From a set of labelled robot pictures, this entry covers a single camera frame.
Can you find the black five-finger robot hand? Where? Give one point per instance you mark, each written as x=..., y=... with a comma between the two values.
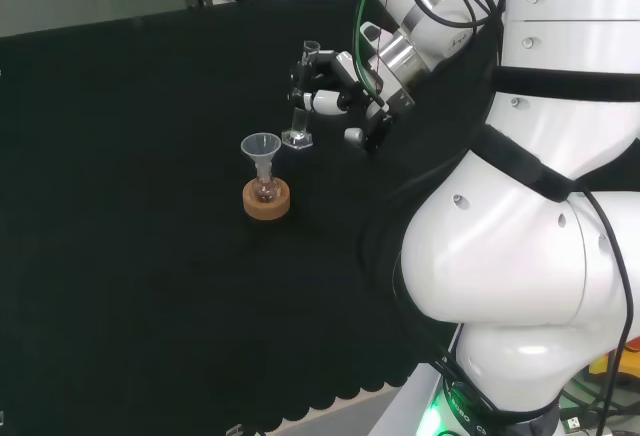
x=350, y=91

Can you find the clear glass graduated cylinder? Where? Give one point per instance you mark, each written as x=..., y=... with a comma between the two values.
x=299, y=138

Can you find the small round-bottom glass flask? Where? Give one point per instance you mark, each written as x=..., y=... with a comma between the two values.
x=264, y=192

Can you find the black bench cloth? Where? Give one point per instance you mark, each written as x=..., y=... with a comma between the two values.
x=150, y=206

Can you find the yellow stop button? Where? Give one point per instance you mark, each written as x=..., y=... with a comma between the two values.
x=600, y=366

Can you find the silver plug connector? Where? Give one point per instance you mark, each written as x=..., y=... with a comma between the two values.
x=575, y=423

